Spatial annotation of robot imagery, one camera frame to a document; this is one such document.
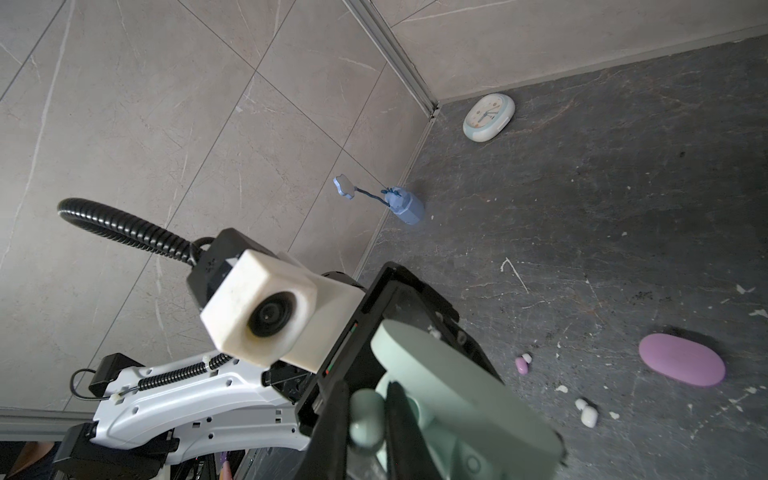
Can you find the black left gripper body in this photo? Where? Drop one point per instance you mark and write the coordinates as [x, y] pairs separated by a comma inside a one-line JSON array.
[[396, 294]]

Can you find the purple earbud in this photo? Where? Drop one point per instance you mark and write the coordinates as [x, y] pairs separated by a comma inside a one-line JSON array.
[[522, 363]]

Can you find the white earbud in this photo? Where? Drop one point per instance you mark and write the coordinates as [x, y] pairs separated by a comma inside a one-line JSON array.
[[588, 413]]

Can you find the light blue round clock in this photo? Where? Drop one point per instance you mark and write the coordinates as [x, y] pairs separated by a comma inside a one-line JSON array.
[[488, 117]]

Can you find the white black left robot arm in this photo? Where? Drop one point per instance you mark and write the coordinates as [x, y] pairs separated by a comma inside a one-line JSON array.
[[170, 414]]

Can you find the pink oval earbud case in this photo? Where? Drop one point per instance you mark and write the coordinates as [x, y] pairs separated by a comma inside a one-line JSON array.
[[683, 360]]

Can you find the mint green earbud charging case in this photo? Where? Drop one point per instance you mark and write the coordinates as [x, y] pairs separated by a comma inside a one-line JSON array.
[[478, 408]]

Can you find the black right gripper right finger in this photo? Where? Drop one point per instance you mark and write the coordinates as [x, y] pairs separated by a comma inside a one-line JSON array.
[[406, 451]]

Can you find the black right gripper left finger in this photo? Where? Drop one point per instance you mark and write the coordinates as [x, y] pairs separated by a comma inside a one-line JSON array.
[[326, 455]]

